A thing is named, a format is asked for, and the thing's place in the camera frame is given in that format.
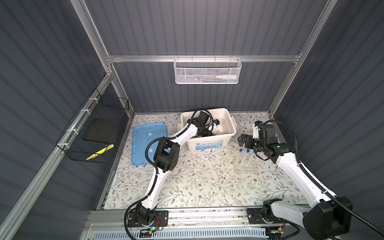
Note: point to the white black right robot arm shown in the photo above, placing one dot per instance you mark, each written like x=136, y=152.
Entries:
x=327, y=216

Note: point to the white tube in basket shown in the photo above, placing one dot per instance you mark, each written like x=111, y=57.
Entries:
x=227, y=77

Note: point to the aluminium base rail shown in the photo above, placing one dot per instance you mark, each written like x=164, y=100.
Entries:
x=189, y=223

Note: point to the black foam pad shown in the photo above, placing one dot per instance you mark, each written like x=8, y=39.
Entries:
x=101, y=131

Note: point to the blue plastic bin lid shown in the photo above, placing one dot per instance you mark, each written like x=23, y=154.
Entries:
x=142, y=136

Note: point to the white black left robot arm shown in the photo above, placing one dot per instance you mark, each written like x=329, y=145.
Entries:
x=163, y=154

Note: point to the black wire wall basket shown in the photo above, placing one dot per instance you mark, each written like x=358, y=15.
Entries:
x=98, y=106

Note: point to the white plastic storage bin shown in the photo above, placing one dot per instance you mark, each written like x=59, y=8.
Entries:
x=222, y=134

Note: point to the blue capped test tube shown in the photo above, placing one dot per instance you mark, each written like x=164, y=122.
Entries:
x=246, y=159
x=254, y=161
x=238, y=161

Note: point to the clear plastic test tube rack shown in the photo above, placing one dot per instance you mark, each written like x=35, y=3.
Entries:
x=245, y=171

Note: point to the white wire mesh basket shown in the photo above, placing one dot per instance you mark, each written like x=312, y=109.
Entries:
x=203, y=71

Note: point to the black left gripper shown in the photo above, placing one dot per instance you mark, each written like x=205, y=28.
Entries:
x=209, y=134

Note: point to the yellow black striped tape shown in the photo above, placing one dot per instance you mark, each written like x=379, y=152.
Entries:
x=100, y=152

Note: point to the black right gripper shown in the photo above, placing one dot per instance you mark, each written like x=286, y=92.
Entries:
x=248, y=138

